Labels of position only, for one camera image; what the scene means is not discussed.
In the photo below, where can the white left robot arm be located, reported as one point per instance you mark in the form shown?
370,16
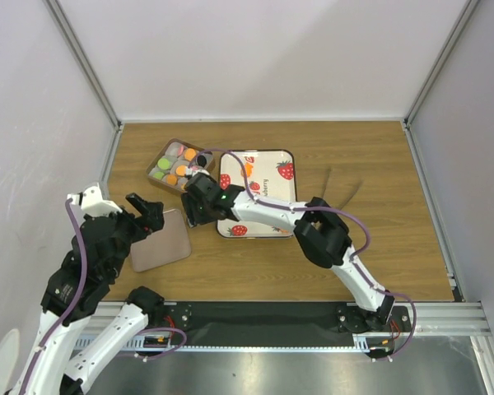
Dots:
104,235

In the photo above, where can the black sandwich cookie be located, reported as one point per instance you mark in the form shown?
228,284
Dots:
201,160

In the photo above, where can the white strawberry print tray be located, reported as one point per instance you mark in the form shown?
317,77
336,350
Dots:
273,176

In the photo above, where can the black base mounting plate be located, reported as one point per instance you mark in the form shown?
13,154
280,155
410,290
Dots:
277,324

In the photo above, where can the brown tin lid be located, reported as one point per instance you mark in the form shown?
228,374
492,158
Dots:
163,247

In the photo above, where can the silver metal tongs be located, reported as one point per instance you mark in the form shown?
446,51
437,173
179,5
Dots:
339,188

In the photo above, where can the orange star cookie top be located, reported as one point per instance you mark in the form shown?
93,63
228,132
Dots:
247,170

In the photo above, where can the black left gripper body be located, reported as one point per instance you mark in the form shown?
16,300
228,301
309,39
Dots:
133,229

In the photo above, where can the orange waffle round cookie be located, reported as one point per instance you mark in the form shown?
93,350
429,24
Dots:
189,154

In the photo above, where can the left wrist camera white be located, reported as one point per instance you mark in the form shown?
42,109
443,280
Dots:
93,202

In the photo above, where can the green macaron cookie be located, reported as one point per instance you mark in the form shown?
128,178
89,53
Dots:
164,163
158,175

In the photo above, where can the brown cookie tin box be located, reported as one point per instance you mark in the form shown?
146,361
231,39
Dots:
177,157

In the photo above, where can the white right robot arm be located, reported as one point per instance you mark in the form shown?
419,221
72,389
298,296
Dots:
324,240

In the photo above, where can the aluminium frame rail front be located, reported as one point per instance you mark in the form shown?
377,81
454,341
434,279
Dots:
433,320

